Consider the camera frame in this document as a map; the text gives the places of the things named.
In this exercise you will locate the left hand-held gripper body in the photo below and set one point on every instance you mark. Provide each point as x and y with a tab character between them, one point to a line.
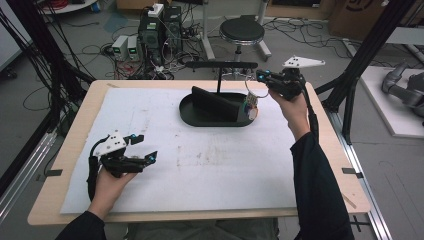
115	161

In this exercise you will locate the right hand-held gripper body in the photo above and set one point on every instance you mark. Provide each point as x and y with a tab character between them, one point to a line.
290	85

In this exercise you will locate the black wallet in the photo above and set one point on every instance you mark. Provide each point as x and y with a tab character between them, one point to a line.
213	103

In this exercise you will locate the black oval tray with rack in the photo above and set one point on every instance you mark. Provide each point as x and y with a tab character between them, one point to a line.
200	121

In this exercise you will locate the person's right hand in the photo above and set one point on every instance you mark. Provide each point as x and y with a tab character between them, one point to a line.
296	115

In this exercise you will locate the person's left hand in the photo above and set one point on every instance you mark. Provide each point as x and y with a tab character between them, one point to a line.
108	193

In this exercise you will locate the white desk leg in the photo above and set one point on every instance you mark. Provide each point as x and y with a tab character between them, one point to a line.
263	43
206	33

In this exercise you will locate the black round stool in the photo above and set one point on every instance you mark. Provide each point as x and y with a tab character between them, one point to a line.
242	30

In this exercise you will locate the black tape strip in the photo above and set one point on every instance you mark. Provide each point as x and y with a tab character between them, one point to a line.
53	173
351	172

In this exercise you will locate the white table mat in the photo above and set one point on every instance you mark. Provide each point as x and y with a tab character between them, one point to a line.
216	166

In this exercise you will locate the person's lap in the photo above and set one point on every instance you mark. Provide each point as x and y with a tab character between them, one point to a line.
203	230

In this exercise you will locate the grey power supply unit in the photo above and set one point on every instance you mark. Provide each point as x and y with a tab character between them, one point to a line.
133	48
119	46

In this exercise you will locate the brown cardboard box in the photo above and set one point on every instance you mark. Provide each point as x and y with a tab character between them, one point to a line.
356	16

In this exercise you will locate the white floor board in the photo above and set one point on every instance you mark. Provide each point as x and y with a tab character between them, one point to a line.
383	110

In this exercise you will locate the black computer tower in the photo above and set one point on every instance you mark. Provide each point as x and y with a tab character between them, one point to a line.
173	23
151	36

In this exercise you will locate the white power strip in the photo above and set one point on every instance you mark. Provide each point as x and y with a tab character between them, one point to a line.
156	10

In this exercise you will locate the tan tape strip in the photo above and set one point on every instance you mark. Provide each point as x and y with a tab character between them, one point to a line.
350	201

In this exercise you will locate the black metal frame post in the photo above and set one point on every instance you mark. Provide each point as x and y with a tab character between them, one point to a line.
370	46
43	43

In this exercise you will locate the aluminium rail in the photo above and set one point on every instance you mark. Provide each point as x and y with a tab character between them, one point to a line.
20	180
366	186

